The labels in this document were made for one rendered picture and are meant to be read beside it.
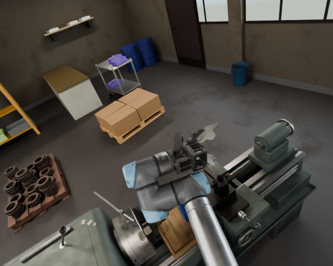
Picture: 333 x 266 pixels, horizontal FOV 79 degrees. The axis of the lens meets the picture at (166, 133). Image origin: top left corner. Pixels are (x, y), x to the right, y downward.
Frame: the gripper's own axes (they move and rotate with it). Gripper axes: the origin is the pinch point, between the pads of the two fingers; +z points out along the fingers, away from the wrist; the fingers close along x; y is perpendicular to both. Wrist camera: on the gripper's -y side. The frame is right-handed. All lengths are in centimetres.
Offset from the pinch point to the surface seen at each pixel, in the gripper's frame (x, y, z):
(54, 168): -173, -271, -147
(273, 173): -76, -29, 69
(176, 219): -86, -32, -11
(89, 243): -57, -22, -64
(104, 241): -56, -18, -55
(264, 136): -47, -40, 67
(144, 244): -63, -12, -37
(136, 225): -56, -20, -38
